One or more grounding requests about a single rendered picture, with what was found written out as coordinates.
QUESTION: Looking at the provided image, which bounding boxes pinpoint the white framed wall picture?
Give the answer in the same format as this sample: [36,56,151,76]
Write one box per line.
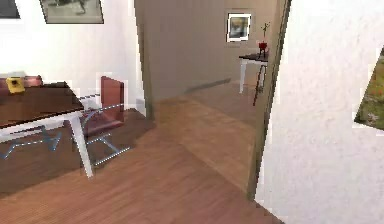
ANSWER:
[226,12,252,43]

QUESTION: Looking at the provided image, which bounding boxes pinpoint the dark side table white legs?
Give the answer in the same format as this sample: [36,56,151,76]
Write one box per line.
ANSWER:
[238,52,270,95]

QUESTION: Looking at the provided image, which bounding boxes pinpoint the grey framed wall picture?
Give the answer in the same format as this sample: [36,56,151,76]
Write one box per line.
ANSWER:
[39,0,105,25]

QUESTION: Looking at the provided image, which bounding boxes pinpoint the green framed wall picture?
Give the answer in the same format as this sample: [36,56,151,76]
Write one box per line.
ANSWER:
[353,47,384,131]

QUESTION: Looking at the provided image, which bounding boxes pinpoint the dark framed wall picture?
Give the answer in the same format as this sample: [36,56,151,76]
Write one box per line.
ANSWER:
[0,0,21,20]

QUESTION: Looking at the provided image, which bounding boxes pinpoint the red chair with metal frame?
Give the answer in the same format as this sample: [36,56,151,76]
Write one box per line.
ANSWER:
[71,76,132,167]
[0,75,63,160]

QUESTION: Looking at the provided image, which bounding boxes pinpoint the brown table with white legs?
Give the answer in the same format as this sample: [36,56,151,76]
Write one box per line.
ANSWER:
[0,81,95,179]

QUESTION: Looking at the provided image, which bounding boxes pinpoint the houseplant in red pot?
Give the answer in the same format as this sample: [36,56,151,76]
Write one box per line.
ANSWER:
[258,22,271,56]

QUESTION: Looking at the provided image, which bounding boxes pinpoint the yellow alarm clock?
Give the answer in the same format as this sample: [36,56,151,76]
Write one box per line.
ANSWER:
[5,76,26,94]

